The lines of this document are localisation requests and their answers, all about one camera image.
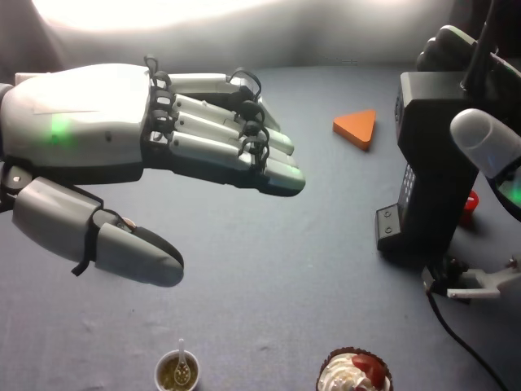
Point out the red cylinder with white cross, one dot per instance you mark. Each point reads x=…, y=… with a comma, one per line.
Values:
x=470, y=207

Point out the orange triangle block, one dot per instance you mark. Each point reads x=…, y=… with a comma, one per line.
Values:
x=358, y=126

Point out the grey table cloth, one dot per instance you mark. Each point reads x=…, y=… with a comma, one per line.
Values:
x=264, y=285

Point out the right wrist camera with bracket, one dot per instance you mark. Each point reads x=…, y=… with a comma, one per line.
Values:
x=484, y=283

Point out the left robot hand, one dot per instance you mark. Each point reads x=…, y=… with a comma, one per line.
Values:
x=81, y=122

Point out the small bowl of green soup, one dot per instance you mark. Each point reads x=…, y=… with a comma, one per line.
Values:
x=178, y=372

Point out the black walkie-talkie radio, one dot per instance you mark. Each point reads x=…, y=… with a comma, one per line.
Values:
x=435, y=183

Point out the toy cupcake with red heart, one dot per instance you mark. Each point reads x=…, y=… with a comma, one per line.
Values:
x=354, y=372

